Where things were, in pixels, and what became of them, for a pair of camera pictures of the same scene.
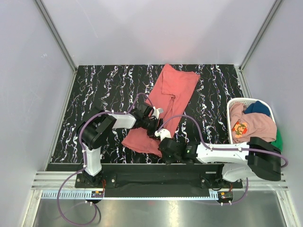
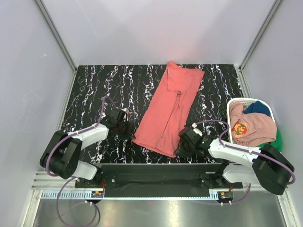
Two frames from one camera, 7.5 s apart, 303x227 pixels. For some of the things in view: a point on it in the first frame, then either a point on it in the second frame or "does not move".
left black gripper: [151, 134] to [128, 135]
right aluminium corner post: [270, 14] does not move
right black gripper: [167, 161] to [182, 153]
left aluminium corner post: [54, 31] does not move
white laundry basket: [245, 101] does not move
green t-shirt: [278, 143] does not move
